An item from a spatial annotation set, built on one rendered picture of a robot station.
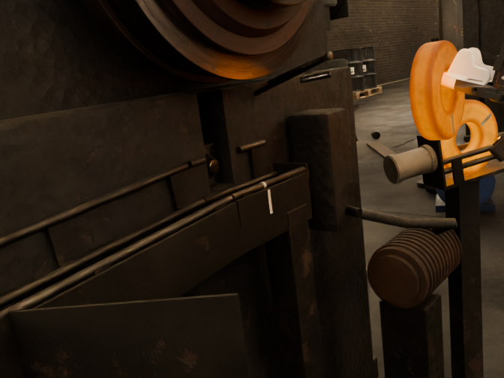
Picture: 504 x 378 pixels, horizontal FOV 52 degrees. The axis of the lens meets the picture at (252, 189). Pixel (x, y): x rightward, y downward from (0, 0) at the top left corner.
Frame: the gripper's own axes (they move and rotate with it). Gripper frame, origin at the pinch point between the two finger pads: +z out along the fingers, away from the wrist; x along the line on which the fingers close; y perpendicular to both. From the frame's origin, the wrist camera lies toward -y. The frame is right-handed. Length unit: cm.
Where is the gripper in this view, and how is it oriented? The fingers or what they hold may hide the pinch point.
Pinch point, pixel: (439, 79)
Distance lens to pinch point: 88.1
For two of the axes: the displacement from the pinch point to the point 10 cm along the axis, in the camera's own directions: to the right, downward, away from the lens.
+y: 1.1, -9.1, -3.9
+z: -7.6, -3.3, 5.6
